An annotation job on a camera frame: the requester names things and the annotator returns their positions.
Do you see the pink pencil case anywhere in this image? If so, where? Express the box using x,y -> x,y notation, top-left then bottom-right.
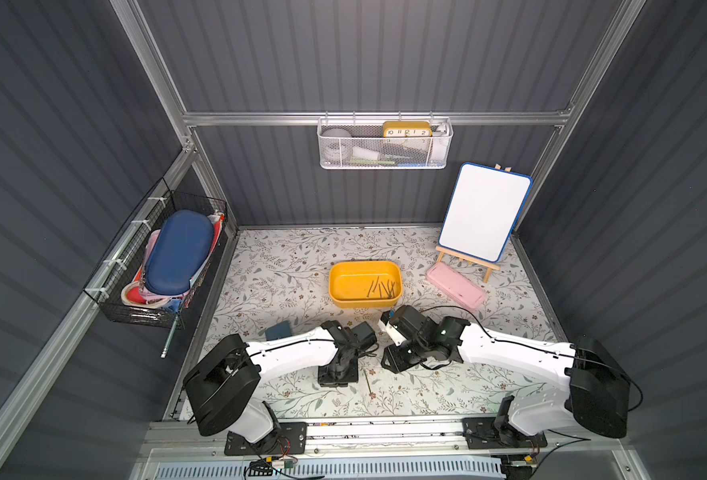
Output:
427,262 -> 487,311

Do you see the yellow plastic storage box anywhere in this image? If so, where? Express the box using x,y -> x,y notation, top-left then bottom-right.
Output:
329,260 -> 403,309

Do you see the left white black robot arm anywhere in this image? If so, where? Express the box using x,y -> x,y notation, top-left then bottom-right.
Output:
183,320 -> 377,444

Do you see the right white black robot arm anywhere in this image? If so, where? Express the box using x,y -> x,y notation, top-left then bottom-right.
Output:
379,306 -> 633,446

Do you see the small wooden easel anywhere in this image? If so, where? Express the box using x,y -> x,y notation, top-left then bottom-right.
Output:
435,245 -> 501,283

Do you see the blue oval case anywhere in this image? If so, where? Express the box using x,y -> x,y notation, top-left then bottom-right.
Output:
144,210 -> 215,296

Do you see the yellow clock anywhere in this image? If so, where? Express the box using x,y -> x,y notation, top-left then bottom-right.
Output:
383,120 -> 433,138

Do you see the white tape roll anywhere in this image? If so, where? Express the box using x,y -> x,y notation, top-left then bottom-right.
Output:
319,128 -> 353,162

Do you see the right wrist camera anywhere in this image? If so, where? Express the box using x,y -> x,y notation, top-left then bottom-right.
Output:
379,305 -> 435,346

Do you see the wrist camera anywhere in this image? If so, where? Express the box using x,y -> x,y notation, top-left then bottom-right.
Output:
352,322 -> 377,351
379,305 -> 435,346

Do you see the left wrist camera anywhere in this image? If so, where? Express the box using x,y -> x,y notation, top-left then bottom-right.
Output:
352,322 -> 377,351

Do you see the white board with blue frame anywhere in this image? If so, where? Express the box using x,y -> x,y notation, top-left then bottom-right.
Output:
437,163 -> 533,263

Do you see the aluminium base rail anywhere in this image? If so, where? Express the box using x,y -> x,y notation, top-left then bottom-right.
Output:
142,413 -> 625,463

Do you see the white wire wall basket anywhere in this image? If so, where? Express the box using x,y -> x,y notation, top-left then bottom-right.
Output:
317,116 -> 455,170

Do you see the black wire side basket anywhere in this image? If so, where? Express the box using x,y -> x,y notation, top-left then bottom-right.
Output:
85,180 -> 229,329

